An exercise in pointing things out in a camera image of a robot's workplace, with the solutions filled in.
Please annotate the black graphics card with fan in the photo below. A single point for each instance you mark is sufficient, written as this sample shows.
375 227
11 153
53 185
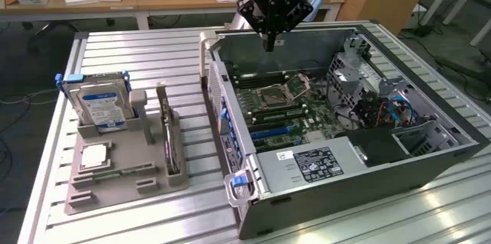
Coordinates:
168 129

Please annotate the black RAM slot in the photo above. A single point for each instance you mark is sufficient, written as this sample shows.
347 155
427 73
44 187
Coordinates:
259 76
260 83

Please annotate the open socket cover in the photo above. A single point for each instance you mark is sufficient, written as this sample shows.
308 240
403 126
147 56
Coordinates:
299 84

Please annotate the silver drive cage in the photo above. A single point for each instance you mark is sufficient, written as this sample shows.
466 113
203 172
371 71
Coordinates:
351 83

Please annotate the CPU socket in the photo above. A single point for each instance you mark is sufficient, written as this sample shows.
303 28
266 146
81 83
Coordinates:
274 97

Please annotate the black power adapter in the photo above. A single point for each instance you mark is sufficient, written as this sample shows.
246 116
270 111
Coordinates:
423 31

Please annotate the green motherboard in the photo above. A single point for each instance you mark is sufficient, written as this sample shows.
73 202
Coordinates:
311 114

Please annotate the installed green RAM stick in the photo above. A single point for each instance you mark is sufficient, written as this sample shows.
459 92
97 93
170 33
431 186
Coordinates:
278 116

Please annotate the blue expansion slot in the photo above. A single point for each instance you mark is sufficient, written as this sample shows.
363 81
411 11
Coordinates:
270 132

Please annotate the silver chipset heatsink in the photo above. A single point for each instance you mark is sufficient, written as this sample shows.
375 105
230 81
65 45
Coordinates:
316 137

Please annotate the black floor stand base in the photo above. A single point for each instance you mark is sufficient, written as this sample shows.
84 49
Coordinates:
464 68

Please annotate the black plastic shroud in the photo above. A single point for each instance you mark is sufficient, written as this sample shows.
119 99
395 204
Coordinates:
375 146

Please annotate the hard disk with blue caddy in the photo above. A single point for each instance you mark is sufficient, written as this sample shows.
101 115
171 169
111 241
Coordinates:
101 108

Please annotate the black chair base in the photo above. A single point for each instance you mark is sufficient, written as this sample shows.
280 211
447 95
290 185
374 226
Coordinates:
45 32

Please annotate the grey power supply unit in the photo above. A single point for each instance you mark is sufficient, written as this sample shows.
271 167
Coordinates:
276 175

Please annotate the blue case latch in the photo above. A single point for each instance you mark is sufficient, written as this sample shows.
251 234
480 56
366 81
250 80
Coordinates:
238 182

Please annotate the silver CPU chip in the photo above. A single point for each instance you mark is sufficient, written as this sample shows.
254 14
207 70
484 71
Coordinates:
93 156

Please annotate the open black PC case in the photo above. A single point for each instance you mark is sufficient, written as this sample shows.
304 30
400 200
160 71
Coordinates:
344 198

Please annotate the grey parts rack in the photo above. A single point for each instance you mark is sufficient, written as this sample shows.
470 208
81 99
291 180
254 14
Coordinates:
127 195

